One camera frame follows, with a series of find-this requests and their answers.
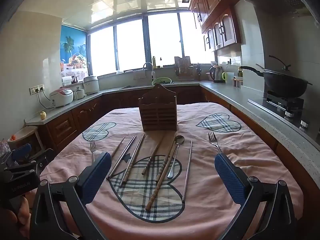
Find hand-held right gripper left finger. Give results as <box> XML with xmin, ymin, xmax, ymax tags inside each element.
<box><xmin>29</xmin><ymin>151</ymin><xmax>112</xmax><ymax>240</ymax></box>

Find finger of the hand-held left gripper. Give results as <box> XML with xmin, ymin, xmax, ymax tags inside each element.
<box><xmin>24</xmin><ymin>148</ymin><xmax>54</xmax><ymax>174</ymax></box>
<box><xmin>10</xmin><ymin>144</ymin><xmax>32</xmax><ymax>163</ymax></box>

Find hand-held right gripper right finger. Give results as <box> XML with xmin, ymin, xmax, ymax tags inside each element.
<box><xmin>214</xmin><ymin>152</ymin><xmax>298</xmax><ymax>240</ymax></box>

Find metal chopstick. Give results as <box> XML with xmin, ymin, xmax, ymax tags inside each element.
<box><xmin>182</xmin><ymin>140</ymin><xmax>193</xmax><ymax>202</ymax></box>
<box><xmin>106</xmin><ymin>135</ymin><xmax>137</xmax><ymax>180</ymax></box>

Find wooden utensil holder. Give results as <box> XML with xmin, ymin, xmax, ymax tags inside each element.
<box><xmin>138</xmin><ymin>84</ymin><xmax>177</xmax><ymax>132</ymax></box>

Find person's left hand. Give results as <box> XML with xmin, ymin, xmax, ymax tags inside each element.
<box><xmin>0</xmin><ymin>196</ymin><xmax>32</xmax><ymax>233</ymax></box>

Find wooden stool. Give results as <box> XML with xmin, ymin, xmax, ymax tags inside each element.
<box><xmin>7</xmin><ymin>125</ymin><xmax>42</xmax><ymax>153</ymax></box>

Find pink heart-print tablecloth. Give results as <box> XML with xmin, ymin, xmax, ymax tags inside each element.
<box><xmin>30</xmin><ymin>102</ymin><xmax>304</xmax><ymax>240</ymax></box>

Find metal fork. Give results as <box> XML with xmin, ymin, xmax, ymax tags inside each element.
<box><xmin>89</xmin><ymin>140</ymin><xmax>97</xmax><ymax>163</ymax></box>
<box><xmin>208</xmin><ymin>132</ymin><xmax>223</xmax><ymax>154</ymax></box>

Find thin wooden chopstick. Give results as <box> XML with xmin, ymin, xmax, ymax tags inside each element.
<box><xmin>111</xmin><ymin>137</ymin><xmax>125</xmax><ymax>158</ymax></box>

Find light wooden chopstick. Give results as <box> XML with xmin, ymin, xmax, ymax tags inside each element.
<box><xmin>146</xmin><ymin>140</ymin><xmax>177</xmax><ymax>211</ymax></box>
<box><xmin>155</xmin><ymin>142</ymin><xmax>176</xmax><ymax>183</ymax></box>

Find metal spoon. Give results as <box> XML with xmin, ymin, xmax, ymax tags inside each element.
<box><xmin>167</xmin><ymin>135</ymin><xmax>185</xmax><ymax>179</ymax></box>

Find white and pink rice cooker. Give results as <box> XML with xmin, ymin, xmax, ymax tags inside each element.
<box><xmin>49</xmin><ymin>88</ymin><xmax>74</xmax><ymax>108</ymax></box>

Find small white pot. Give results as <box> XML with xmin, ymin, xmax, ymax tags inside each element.
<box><xmin>73</xmin><ymin>87</ymin><xmax>85</xmax><ymax>100</ymax></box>

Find grey kitchen countertop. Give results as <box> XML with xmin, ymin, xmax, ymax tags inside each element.
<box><xmin>25</xmin><ymin>80</ymin><xmax>320</xmax><ymax>158</ymax></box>

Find white electric cooker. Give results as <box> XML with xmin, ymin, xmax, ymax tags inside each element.
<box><xmin>83</xmin><ymin>75</ymin><xmax>100</xmax><ymax>95</ymax></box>

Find gas stove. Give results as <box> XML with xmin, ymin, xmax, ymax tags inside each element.
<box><xmin>247</xmin><ymin>90</ymin><xmax>320</xmax><ymax>133</ymax></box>

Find steel electric kettle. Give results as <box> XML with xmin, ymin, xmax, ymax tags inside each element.
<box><xmin>209</xmin><ymin>64</ymin><xmax>225</xmax><ymax>83</ymax></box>

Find black wok with lid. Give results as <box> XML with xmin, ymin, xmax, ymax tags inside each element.
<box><xmin>240</xmin><ymin>55</ymin><xmax>313</xmax><ymax>98</ymax></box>

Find green basin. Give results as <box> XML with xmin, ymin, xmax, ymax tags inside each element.
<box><xmin>152</xmin><ymin>77</ymin><xmax>173</xmax><ymax>85</ymax></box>

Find kitchen faucet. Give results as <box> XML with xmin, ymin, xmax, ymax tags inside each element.
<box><xmin>142</xmin><ymin>62</ymin><xmax>156</xmax><ymax>80</ymax></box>

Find wooden knife rack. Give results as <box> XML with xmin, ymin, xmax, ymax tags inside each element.
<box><xmin>174</xmin><ymin>56</ymin><xmax>194</xmax><ymax>77</ymax></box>

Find kitchen window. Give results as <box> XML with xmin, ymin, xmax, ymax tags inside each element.
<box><xmin>86</xmin><ymin>11</ymin><xmax>215</xmax><ymax>78</ymax></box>

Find wooden upper cabinets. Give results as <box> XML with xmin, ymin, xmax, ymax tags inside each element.
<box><xmin>189</xmin><ymin>0</ymin><xmax>242</xmax><ymax>53</ymax></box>

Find black power cable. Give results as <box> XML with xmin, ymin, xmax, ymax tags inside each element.
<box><xmin>37</xmin><ymin>89</ymin><xmax>57</xmax><ymax>110</ymax></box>

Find wall power socket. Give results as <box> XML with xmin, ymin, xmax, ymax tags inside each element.
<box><xmin>29</xmin><ymin>84</ymin><xmax>45</xmax><ymax>95</ymax></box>

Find blue fruit wall poster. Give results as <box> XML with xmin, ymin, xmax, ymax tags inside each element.
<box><xmin>60</xmin><ymin>25</ymin><xmax>89</xmax><ymax>78</ymax></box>

